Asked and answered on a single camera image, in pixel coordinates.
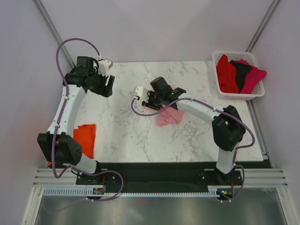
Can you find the white slotted cable duct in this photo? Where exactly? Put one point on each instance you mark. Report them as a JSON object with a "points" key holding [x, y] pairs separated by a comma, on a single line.
{"points": [[102, 192]]}

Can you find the right corner aluminium post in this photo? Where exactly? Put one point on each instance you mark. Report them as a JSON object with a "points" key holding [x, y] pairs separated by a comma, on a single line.
{"points": [[263, 24]]}

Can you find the white plastic laundry basket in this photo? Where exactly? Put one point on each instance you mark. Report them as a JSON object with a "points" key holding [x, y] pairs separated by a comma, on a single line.
{"points": [[258, 90]]}

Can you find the magenta t shirt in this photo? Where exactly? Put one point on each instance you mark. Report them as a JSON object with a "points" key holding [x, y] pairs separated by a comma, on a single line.
{"points": [[253, 77]]}

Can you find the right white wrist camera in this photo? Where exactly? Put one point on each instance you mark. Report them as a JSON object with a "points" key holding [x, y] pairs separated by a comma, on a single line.
{"points": [[141, 93]]}

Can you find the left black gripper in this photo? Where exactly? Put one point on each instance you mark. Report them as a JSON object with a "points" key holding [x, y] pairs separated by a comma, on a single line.
{"points": [[105, 91]]}

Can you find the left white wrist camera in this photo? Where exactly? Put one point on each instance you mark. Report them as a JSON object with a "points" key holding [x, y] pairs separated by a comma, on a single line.
{"points": [[104, 66]]}

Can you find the red t shirt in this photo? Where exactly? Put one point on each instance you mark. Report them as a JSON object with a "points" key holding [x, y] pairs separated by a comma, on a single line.
{"points": [[226, 74]]}

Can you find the pink t shirt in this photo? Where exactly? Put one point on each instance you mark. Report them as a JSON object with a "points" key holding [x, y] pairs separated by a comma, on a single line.
{"points": [[170, 116]]}

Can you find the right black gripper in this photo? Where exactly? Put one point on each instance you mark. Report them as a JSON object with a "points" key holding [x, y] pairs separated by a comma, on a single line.
{"points": [[149, 103]]}

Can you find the aluminium frame rail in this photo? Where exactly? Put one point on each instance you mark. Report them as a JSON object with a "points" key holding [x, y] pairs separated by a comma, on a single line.
{"points": [[254, 178]]}

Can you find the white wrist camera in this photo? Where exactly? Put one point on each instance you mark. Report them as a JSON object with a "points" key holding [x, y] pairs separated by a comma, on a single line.
{"points": [[141, 93], [104, 66]]}

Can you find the left corner aluminium post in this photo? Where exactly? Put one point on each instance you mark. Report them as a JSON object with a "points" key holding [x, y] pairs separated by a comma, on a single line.
{"points": [[51, 27]]}

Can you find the folded orange t shirt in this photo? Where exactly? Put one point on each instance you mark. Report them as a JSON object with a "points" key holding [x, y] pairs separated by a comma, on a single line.
{"points": [[85, 135]]}

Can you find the black t shirt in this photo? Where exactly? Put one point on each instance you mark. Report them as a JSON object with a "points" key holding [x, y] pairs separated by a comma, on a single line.
{"points": [[241, 72]]}

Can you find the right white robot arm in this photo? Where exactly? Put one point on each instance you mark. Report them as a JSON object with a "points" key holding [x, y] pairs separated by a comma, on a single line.
{"points": [[226, 124]]}

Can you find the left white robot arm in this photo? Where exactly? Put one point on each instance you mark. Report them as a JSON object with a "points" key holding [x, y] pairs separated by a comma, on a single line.
{"points": [[57, 143]]}

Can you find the corner aluminium post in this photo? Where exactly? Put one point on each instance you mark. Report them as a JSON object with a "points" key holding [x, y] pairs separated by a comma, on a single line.
{"points": [[51, 27], [263, 24]]}

